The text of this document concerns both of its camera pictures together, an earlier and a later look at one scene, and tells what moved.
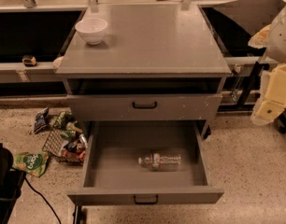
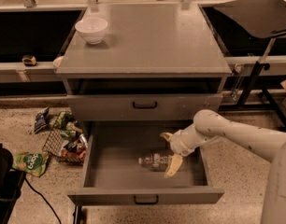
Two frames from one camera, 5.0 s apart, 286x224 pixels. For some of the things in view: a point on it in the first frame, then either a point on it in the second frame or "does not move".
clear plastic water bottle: [156, 161] does not move
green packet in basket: [64, 121] does not move
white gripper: [281, 40] → [179, 144]
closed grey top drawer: [145, 107] does not move
